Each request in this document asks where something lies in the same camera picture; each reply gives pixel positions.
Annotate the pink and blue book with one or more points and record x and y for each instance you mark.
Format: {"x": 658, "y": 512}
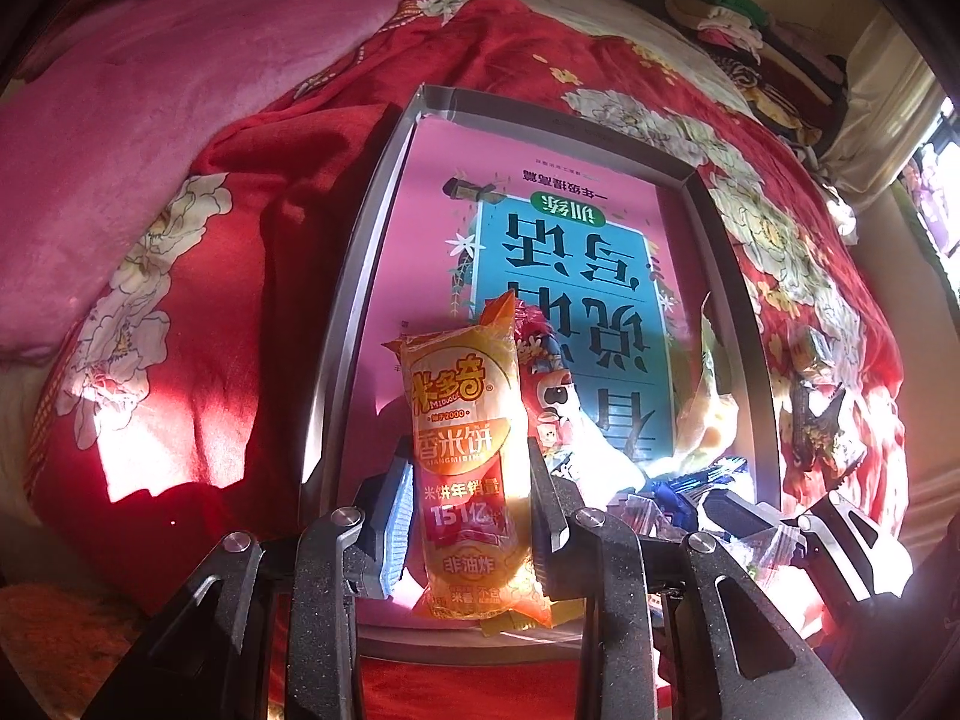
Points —
{"x": 570, "y": 255}

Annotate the brown fuzzy blanket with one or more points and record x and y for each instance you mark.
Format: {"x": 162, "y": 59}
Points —
{"x": 60, "y": 615}

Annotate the red cartoon snack packet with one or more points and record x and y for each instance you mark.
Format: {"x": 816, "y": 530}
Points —
{"x": 551, "y": 390}

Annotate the clear pastry packet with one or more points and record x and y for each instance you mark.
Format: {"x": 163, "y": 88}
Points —
{"x": 705, "y": 420}

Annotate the pile of clothes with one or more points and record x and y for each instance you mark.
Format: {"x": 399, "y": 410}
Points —
{"x": 750, "y": 37}

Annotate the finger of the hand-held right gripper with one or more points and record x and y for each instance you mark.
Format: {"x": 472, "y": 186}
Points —
{"x": 742, "y": 514}
{"x": 862, "y": 547}

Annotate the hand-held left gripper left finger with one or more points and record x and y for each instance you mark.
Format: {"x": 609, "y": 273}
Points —
{"x": 397, "y": 525}

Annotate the beige curtain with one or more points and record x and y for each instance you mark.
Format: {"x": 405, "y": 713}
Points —
{"x": 885, "y": 112}

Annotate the blue snack packet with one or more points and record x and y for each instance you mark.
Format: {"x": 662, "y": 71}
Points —
{"x": 701, "y": 480}

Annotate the window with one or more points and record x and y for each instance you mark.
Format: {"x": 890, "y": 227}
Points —
{"x": 937, "y": 187}

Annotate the red floral blanket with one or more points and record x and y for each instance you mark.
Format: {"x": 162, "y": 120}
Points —
{"x": 262, "y": 315}

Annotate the metal tray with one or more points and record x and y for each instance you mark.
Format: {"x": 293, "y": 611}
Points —
{"x": 352, "y": 315}

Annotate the orange rice cracker packet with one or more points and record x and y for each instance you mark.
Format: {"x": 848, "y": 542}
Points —
{"x": 457, "y": 465}

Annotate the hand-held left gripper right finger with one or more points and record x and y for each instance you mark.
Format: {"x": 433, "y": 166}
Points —
{"x": 551, "y": 532}

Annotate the pink fleece blanket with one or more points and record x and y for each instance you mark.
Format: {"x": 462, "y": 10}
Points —
{"x": 150, "y": 90}

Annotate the crumpled plastic wrapper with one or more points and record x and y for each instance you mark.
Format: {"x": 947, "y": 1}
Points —
{"x": 836, "y": 202}

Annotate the small clear snack packet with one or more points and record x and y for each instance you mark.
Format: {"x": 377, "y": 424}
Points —
{"x": 637, "y": 514}

